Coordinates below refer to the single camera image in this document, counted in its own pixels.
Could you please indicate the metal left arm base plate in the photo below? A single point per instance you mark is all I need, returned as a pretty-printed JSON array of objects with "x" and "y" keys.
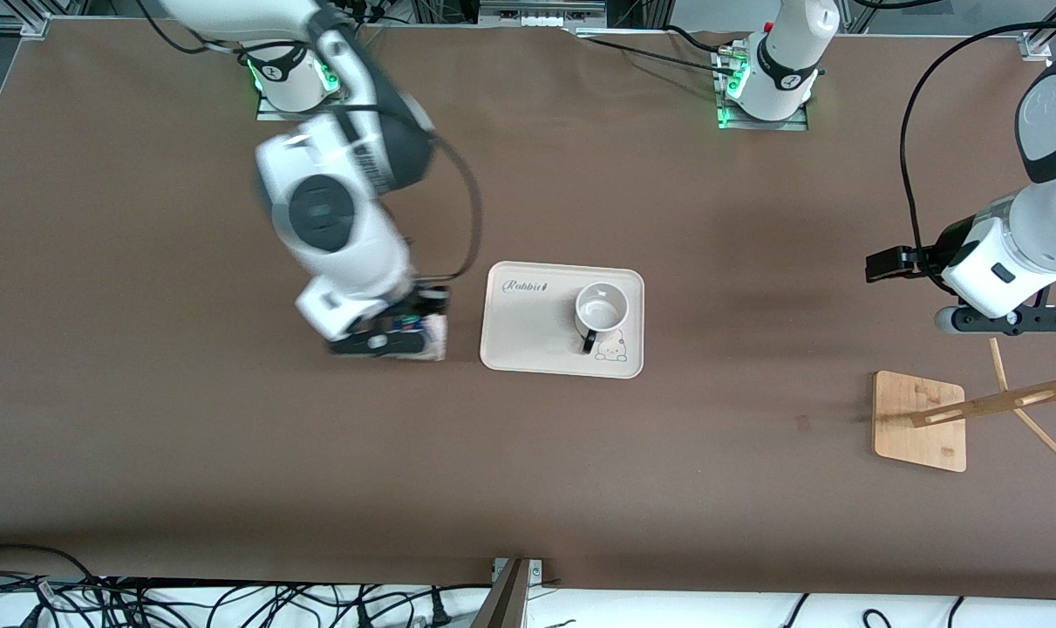
[{"x": 798, "y": 125}]

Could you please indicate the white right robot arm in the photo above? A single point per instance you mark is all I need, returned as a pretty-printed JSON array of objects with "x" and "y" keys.
[{"x": 344, "y": 201}]

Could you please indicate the wooden cup rack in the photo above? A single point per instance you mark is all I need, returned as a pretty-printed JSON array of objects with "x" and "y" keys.
[{"x": 920, "y": 419}]

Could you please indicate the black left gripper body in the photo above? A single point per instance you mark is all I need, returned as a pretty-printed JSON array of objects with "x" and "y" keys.
[{"x": 927, "y": 255}]

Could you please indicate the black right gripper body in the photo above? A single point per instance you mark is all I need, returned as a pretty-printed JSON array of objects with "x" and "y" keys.
[{"x": 429, "y": 303}]

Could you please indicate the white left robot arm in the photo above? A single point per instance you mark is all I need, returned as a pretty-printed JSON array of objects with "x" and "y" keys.
[{"x": 1029, "y": 227}]

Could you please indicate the cream rabbit print tray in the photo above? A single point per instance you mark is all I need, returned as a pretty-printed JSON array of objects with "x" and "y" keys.
[{"x": 536, "y": 331}]

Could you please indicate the blue milk carton green cap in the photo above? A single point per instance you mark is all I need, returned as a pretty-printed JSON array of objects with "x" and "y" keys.
[{"x": 432, "y": 336}]

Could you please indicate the black power plug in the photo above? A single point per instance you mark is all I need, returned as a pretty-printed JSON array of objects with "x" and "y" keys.
[{"x": 439, "y": 610}]

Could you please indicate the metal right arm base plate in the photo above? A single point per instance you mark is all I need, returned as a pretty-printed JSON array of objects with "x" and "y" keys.
[{"x": 270, "y": 115}]

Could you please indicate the aluminium frame profile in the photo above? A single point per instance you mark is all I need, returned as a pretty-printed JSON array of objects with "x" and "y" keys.
[{"x": 1046, "y": 30}]

